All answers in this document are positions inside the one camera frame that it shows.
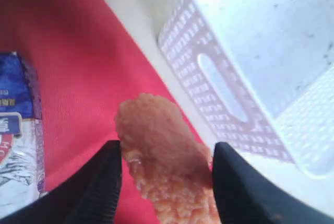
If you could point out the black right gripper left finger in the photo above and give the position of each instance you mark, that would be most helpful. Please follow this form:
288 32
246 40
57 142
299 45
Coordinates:
89 196

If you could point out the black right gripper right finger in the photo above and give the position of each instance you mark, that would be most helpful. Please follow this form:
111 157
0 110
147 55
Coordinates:
243 195

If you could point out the fried chicken piece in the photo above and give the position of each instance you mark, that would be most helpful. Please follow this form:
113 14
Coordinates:
170 168

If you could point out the red tablecloth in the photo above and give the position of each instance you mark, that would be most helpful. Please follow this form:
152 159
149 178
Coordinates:
83 68

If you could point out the white perforated plastic basket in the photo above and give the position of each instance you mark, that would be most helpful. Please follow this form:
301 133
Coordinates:
260 73

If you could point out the blue white milk carton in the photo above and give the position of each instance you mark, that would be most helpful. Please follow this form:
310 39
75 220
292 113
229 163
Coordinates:
22 140

